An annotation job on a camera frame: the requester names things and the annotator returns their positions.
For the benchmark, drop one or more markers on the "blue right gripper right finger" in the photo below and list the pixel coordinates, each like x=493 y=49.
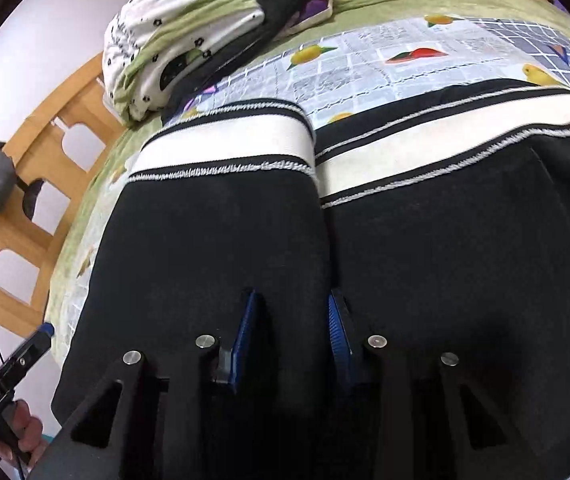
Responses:
x=346 y=347

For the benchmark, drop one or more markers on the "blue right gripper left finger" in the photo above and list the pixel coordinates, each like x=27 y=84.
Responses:
x=234 y=347

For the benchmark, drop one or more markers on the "black pants white waistband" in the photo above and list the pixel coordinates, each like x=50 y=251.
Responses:
x=444 y=219

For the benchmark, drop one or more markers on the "person left hand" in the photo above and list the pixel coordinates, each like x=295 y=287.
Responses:
x=29 y=429

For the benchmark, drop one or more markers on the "green bed blanket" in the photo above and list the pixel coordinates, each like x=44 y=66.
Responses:
x=371 y=52

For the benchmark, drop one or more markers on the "fruit print bed sheet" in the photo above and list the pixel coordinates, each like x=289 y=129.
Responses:
x=72 y=275

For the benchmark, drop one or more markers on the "folded white green quilt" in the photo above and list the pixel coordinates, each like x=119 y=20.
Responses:
x=150 y=45

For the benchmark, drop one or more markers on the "wooden bed frame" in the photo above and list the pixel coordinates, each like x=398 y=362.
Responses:
x=71 y=145

